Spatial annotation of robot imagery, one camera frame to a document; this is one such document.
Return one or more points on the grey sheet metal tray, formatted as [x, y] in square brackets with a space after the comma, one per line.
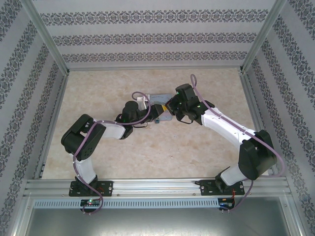
[157, 222]

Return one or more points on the aluminium mounting rail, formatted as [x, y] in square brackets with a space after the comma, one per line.
[157, 188]

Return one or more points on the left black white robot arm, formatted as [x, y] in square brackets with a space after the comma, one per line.
[83, 140]

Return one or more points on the aluminium frame post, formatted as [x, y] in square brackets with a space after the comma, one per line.
[46, 37]
[263, 37]

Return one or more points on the aluminium side rail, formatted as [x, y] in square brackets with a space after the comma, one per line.
[55, 118]
[256, 115]

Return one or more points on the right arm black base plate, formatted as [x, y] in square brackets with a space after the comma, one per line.
[206, 188]

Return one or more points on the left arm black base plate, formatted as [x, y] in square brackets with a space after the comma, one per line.
[107, 187]

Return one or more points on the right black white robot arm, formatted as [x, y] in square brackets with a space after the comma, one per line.
[229, 127]

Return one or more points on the blue cartoon print tin box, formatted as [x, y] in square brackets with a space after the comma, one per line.
[160, 98]

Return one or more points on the small blue padlock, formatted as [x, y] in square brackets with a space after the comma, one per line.
[157, 120]

